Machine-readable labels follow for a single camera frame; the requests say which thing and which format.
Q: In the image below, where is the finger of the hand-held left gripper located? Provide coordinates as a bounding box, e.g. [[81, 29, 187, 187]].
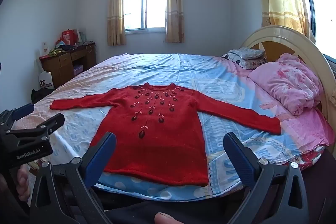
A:
[[0, 103, 35, 133], [7, 113, 66, 141]]

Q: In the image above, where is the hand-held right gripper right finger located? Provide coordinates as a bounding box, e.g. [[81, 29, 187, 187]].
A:
[[223, 132, 310, 224]]

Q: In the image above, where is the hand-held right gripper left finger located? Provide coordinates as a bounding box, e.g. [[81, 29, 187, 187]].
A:
[[29, 132, 117, 224]]

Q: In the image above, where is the red embroidered knit sweater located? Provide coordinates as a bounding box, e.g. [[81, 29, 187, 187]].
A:
[[49, 83, 282, 186]]

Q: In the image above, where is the person's left hand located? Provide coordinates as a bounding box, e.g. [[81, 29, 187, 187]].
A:
[[16, 159, 50, 203]]

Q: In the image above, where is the person's right hand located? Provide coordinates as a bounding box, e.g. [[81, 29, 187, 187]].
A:
[[154, 212, 184, 224]]

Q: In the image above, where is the black bag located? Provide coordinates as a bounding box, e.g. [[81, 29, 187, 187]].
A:
[[31, 88, 54, 104]]

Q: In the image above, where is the white paper bag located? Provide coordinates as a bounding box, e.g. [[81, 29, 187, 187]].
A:
[[38, 70, 55, 90]]

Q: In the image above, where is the brown wooden desk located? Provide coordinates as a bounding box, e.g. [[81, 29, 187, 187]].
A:
[[39, 42, 97, 88]]

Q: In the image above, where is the blue and pink bed sheet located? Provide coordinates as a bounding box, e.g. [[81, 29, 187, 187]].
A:
[[10, 53, 335, 201]]

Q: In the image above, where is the red gift bag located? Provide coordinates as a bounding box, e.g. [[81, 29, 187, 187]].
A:
[[62, 29, 79, 45]]

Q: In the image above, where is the pink floral quilt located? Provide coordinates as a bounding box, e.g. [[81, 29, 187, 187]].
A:
[[248, 53, 324, 116]]

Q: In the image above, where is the white printed pillow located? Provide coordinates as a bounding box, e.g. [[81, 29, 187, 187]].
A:
[[220, 52, 267, 69]]

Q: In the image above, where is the grey patterned pillow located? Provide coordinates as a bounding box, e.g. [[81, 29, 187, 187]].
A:
[[228, 47, 264, 60]]

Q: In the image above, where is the beige patterned curtain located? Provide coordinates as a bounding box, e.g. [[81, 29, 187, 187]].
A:
[[165, 0, 185, 43], [106, 0, 127, 46]]

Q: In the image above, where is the cream and orange headboard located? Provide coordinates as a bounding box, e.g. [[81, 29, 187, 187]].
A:
[[240, 25, 336, 140]]

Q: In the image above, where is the large bright window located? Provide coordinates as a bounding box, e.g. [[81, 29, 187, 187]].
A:
[[295, 0, 336, 62]]

